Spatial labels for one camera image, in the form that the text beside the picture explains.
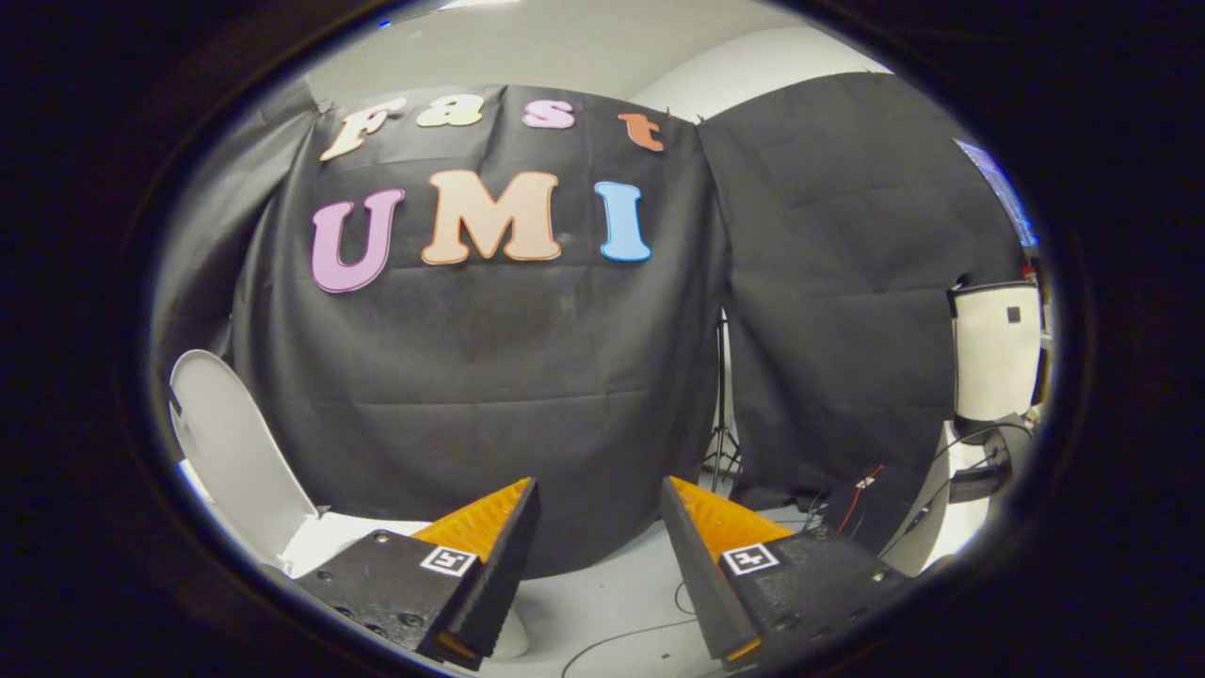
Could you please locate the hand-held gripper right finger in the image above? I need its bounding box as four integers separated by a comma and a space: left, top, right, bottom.
659, 476, 914, 671

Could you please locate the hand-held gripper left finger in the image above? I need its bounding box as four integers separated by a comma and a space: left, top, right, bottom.
294, 476, 543, 671

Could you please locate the white toilet lid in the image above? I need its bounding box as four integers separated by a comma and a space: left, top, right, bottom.
169, 350, 319, 571

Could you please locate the white toilet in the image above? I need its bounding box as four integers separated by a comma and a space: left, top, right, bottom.
174, 405, 530, 660

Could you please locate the black tripod stand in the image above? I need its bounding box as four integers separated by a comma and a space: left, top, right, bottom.
704, 311, 745, 495

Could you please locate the black backdrop cloth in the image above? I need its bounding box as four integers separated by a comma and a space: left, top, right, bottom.
151, 73, 1027, 580

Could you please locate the white panel with black square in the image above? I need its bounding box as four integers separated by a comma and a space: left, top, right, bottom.
947, 281, 1042, 422

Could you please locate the black floor cable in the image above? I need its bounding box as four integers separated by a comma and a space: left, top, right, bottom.
562, 579, 702, 677

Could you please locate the red cable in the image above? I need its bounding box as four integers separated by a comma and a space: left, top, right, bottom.
836, 464, 886, 535

